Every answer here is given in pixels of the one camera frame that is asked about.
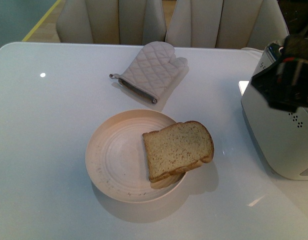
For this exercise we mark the left beige upholstered chair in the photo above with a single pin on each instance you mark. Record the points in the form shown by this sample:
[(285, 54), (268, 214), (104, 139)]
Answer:
[(111, 22)]

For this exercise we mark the silver white toaster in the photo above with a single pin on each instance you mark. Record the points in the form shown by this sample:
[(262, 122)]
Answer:
[(280, 136)]

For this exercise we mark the beige round plate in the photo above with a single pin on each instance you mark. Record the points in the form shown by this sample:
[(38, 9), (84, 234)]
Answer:
[(116, 159)]

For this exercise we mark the slice of bread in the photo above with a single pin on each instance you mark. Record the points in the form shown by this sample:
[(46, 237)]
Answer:
[(175, 150)]

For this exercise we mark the right beige upholstered chair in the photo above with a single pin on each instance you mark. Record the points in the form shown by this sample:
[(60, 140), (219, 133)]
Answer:
[(226, 24)]

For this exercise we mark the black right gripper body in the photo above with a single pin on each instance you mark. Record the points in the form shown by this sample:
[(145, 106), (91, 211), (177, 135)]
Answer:
[(284, 84)]

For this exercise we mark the beige upholstered chair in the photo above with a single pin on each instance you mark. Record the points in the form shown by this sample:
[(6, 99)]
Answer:
[(111, 22), (226, 24)]

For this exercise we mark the grey quilted oven mitt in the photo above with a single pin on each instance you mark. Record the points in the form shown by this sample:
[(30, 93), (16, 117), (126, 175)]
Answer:
[(153, 70)]

